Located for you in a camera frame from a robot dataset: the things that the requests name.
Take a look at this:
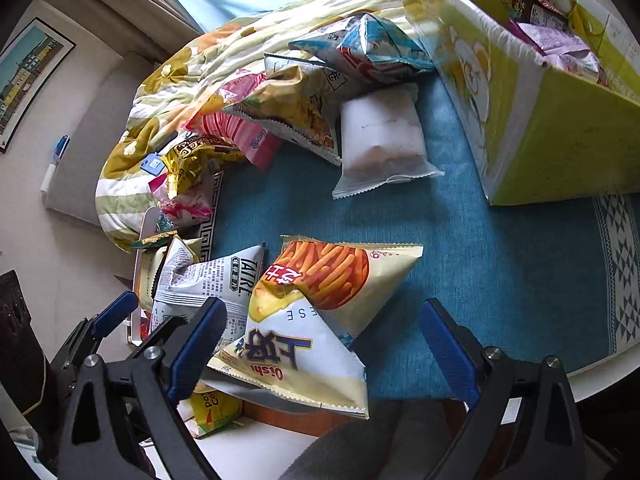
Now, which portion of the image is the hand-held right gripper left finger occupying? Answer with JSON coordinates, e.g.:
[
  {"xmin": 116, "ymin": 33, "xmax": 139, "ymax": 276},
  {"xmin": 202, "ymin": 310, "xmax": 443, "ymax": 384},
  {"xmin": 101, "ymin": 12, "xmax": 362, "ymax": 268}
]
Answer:
[{"xmin": 60, "ymin": 296, "xmax": 228, "ymax": 480}]

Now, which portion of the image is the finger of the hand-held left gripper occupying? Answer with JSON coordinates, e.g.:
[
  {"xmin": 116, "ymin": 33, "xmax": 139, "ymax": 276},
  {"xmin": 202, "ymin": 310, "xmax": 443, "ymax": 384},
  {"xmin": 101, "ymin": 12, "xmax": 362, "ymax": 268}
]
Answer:
[{"xmin": 50, "ymin": 290, "xmax": 141, "ymax": 376}]

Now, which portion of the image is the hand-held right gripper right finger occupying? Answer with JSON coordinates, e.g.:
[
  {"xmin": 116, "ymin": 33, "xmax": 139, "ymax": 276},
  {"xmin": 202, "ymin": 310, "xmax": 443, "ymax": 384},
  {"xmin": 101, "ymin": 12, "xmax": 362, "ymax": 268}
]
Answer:
[{"xmin": 419, "ymin": 298, "xmax": 588, "ymax": 480}]

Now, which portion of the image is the yellow white cheese stick bag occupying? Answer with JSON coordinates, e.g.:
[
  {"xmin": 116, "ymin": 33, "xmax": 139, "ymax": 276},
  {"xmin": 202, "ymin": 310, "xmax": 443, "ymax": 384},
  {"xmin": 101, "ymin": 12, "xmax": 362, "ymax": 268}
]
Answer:
[{"xmin": 202, "ymin": 235, "xmax": 425, "ymax": 418}]

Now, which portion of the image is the green yellow cardboard box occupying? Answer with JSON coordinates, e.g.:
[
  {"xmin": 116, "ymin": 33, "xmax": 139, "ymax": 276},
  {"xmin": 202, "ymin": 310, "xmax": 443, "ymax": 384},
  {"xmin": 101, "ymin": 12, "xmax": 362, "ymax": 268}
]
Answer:
[{"xmin": 392, "ymin": 0, "xmax": 640, "ymax": 206}]

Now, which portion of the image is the yellow snack packet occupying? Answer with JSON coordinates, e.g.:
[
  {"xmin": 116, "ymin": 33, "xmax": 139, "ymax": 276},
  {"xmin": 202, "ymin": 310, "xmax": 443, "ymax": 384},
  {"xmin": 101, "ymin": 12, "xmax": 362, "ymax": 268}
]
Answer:
[{"xmin": 187, "ymin": 385, "xmax": 246, "ymax": 438}]

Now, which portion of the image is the beige snack bag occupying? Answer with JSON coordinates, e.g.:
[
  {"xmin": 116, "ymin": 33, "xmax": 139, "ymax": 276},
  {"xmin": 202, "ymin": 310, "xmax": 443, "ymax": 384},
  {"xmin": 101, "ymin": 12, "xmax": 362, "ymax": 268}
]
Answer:
[{"xmin": 137, "ymin": 237, "xmax": 201, "ymax": 311}]

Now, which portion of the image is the white newspaper print snack bag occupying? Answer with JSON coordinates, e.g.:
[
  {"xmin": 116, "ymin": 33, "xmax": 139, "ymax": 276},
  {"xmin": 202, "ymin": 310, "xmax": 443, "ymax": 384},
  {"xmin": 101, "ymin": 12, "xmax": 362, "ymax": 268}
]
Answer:
[{"xmin": 150, "ymin": 245, "xmax": 266, "ymax": 356}]

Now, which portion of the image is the small green orange snack packet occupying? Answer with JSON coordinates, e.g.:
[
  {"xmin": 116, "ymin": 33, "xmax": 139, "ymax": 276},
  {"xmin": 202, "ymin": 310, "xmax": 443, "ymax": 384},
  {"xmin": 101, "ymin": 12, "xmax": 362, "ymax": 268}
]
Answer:
[{"xmin": 131, "ymin": 230, "xmax": 178, "ymax": 252}]

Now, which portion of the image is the dark patterned object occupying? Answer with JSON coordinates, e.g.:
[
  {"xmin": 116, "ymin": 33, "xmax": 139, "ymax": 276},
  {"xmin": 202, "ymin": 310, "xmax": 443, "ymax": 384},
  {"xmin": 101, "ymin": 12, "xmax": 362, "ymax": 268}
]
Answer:
[{"xmin": 0, "ymin": 270, "xmax": 53, "ymax": 413}]

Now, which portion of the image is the pink white snack bag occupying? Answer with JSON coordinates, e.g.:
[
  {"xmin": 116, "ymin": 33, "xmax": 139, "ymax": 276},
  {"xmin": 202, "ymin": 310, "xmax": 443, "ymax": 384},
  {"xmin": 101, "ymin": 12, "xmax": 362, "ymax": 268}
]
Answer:
[{"xmin": 150, "ymin": 170, "xmax": 216, "ymax": 231}]

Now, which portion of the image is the person's grey clothed leg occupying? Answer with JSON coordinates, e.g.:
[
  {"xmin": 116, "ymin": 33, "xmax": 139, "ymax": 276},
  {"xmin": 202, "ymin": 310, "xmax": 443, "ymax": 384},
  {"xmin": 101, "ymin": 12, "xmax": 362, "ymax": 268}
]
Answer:
[{"xmin": 280, "ymin": 400, "xmax": 471, "ymax": 480}]

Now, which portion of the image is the gold black snack bag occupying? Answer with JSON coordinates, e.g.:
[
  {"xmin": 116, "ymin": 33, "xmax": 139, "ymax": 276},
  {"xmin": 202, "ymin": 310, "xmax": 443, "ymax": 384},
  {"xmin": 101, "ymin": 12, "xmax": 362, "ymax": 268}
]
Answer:
[{"xmin": 160, "ymin": 135, "xmax": 246, "ymax": 201}]

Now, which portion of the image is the beige bed headboard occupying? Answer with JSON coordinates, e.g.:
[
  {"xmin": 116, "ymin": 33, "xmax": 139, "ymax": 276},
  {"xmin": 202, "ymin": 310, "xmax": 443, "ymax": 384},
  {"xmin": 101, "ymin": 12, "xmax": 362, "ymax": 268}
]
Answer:
[{"xmin": 45, "ymin": 52, "xmax": 156, "ymax": 231}]

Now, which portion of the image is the pink striped snack bag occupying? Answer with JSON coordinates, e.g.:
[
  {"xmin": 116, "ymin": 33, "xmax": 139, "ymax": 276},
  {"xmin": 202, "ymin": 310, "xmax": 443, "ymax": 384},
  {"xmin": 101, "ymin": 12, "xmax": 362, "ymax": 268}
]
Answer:
[{"xmin": 185, "ymin": 72, "xmax": 283, "ymax": 171}]

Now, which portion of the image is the white translucent snack packet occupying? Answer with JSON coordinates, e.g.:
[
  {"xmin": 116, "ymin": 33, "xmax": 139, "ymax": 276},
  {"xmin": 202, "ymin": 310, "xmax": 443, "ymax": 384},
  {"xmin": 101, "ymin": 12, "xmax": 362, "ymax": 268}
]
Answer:
[{"xmin": 332, "ymin": 85, "xmax": 445, "ymax": 200}]

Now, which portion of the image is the floral blanket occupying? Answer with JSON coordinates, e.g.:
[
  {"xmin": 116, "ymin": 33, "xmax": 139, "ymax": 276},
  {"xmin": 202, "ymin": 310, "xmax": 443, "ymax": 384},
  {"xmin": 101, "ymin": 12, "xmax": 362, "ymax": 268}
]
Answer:
[{"xmin": 95, "ymin": 0, "xmax": 426, "ymax": 256}]

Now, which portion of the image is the yellow chips bag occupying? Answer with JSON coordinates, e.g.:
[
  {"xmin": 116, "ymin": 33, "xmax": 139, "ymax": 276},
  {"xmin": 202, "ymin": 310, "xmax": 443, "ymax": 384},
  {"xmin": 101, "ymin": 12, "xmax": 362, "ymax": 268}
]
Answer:
[{"xmin": 220, "ymin": 55, "xmax": 346, "ymax": 166}]

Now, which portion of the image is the blue white snack bag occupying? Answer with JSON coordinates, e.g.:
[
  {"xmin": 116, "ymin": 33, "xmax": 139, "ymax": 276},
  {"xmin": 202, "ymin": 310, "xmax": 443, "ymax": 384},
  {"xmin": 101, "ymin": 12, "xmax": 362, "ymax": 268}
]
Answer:
[{"xmin": 289, "ymin": 12, "xmax": 436, "ymax": 86}]

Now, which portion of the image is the heap of assorted snack packets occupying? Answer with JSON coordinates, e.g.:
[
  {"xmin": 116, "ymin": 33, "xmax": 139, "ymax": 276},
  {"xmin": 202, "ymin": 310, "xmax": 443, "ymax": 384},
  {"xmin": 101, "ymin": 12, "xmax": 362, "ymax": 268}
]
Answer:
[{"xmin": 489, "ymin": 0, "xmax": 616, "ymax": 91}]

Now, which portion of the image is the framed wall poster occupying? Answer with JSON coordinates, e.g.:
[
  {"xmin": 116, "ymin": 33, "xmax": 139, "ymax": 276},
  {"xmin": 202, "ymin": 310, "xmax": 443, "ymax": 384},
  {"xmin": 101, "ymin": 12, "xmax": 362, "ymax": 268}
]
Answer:
[{"xmin": 0, "ymin": 17, "xmax": 77, "ymax": 155}]

